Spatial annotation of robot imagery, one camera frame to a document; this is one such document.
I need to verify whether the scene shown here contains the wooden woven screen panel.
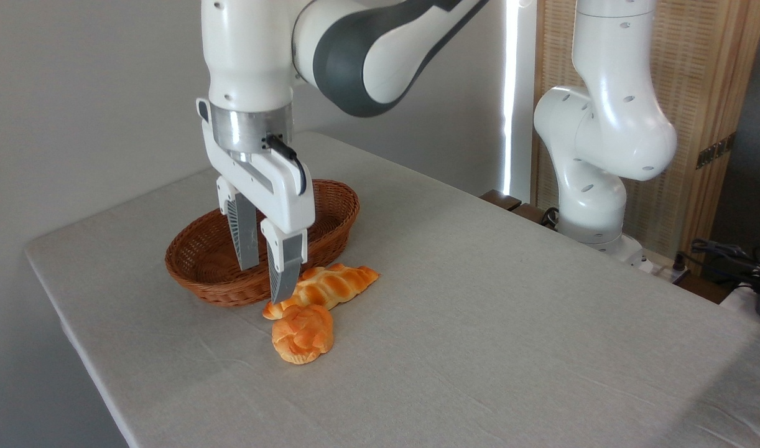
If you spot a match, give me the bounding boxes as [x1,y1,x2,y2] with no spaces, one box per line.
[532,0,760,276]

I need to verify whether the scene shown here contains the brown wicker basket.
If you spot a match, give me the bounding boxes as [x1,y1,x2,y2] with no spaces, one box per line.
[165,179,360,307]

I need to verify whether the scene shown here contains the black cable bundle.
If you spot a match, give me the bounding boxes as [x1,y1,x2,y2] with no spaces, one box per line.
[674,238,760,288]

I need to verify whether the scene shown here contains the round braided bread roll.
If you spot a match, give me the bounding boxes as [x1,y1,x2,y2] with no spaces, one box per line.
[272,304,335,365]

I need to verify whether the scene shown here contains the brown wooden clamp block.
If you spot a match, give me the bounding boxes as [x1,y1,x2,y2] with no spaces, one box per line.
[511,202,550,226]
[480,189,522,212]

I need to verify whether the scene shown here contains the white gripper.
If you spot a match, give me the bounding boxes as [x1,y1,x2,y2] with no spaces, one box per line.
[202,120,317,304]

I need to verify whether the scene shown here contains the black screen hinge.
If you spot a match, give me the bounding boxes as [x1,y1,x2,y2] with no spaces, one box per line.
[695,131,738,170]

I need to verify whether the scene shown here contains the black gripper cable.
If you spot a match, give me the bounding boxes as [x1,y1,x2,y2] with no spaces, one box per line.
[262,134,308,196]

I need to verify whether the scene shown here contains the long braided bread loaf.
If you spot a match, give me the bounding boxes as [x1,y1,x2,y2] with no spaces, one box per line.
[262,263,381,320]

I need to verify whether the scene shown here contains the grey tablecloth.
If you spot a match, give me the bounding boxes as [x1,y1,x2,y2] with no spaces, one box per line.
[24,131,760,448]

